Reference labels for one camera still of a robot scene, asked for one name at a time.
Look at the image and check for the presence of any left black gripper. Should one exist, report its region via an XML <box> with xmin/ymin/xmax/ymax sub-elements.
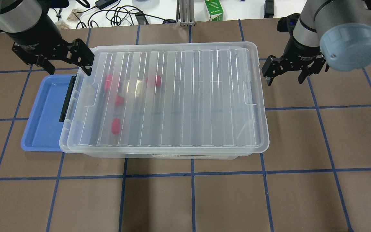
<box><xmin>12</xmin><ymin>29</ymin><xmax>95</xmax><ymax>76</ymax></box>

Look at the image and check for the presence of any blue plastic tray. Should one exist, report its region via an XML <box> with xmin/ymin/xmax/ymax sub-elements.
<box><xmin>21</xmin><ymin>74</ymin><xmax>72</xmax><ymax>152</ymax></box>

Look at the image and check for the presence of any red block under lid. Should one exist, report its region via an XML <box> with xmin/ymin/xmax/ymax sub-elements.
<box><xmin>114</xmin><ymin>95</ymin><xmax>125</xmax><ymax>107</ymax></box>

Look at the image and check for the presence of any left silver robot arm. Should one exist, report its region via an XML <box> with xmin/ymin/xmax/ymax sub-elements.
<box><xmin>0</xmin><ymin>0</ymin><xmax>94</xmax><ymax>75</ymax></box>

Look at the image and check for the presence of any black box latch handle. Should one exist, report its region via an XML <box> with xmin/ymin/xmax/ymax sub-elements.
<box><xmin>59</xmin><ymin>75</ymin><xmax>77</xmax><ymax>123</ymax></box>

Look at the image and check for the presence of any clear plastic box lid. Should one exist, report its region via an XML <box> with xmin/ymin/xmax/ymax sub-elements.
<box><xmin>59</xmin><ymin>42</ymin><xmax>270</xmax><ymax>160</ymax></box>

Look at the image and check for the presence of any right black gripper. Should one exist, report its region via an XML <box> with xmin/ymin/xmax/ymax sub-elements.
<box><xmin>262</xmin><ymin>18</ymin><xmax>326</xmax><ymax>86</ymax></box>

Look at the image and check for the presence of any clear plastic storage box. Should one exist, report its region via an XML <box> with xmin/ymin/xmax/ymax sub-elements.
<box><xmin>60</xmin><ymin>73</ymin><xmax>260</xmax><ymax>160</ymax></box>

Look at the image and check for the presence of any red block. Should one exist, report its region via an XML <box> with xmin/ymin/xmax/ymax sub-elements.
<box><xmin>104</xmin><ymin>74</ymin><xmax>113</xmax><ymax>92</ymax></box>
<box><xmin>114</xmin><ymin>95</ymin><xmax>125</xmax><ymax>107</ymax></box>
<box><xmin>111</xmin><ymin>118</ymin><xmax>121</xmax><ymax>135</ymax></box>
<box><xmin>146</xmin><ymin>75</ymin><xmax>162</xmax><ymax>87</ymax></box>

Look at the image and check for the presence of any aluminium frame post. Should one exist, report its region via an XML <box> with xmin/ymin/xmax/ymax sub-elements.
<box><xmin>176</xmin><ymin>0</ymin><xmax>195</xmax><ymax>26</ymax></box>

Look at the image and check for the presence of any black power adapter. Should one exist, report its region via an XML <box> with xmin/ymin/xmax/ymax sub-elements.
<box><xmin>95</xmin><ymin>0</ymin><xmax>119</xmax><ymax>10</ymax></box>

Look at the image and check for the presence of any green white carton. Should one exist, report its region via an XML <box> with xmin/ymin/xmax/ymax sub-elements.
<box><xmin>204</xmin><ymin>0</ymin><xmax>224</xmax><ymax>22</ymax></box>

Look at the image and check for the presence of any snack bag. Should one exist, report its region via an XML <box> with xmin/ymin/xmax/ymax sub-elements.
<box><xmin>55</xmin><ymin>20</ymin><xmax>70</xmax><ymax>30</ymax></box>
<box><xmin>66</xmin><ymin>8</ymin><xmax>81</xmax><ymax>22</ymax></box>

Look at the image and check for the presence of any red block in box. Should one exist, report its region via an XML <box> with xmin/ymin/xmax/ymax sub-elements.
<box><xmin>146</xmin><ymin>75</ymin><xmax>162</xmax><ymax>87</ymax></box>

